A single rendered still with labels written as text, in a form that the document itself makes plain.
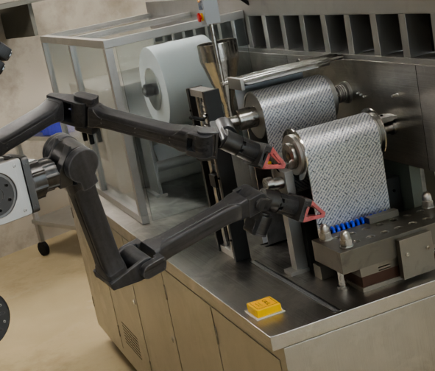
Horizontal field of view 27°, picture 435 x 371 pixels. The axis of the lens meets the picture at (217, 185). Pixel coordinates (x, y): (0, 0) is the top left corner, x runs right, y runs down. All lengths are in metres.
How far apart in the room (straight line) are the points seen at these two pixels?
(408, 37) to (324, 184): 0.46
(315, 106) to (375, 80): 0.20
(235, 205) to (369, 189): 0.45
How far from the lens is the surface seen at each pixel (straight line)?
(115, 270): 2.18
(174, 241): 2.28
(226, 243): 2.96
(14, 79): 6.86
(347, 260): 2.42
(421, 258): 2.52
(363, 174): 2.63
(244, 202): 2.39
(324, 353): 2.40
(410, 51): 2.59
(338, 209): 2.61
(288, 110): 2.76
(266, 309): 2.43
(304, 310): 2.43
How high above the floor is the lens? 1.83
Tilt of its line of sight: 14 degrees down
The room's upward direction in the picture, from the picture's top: 11 degrees counter-clockwise
